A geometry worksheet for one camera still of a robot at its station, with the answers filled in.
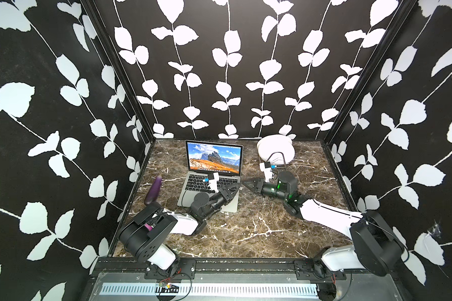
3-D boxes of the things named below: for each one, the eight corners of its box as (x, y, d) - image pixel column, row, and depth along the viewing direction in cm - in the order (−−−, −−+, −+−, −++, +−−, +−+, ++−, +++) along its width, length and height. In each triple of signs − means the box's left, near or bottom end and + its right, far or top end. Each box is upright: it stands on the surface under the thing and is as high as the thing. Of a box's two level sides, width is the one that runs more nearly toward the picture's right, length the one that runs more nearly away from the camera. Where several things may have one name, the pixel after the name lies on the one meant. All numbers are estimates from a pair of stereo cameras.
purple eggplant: (146, 205, 94) (143, 201, 90) (155, 178, 104) (152, 174, 101) (155, 205, 94) (153, 201, 91) (163, 178, 104) (161, 174, 101)
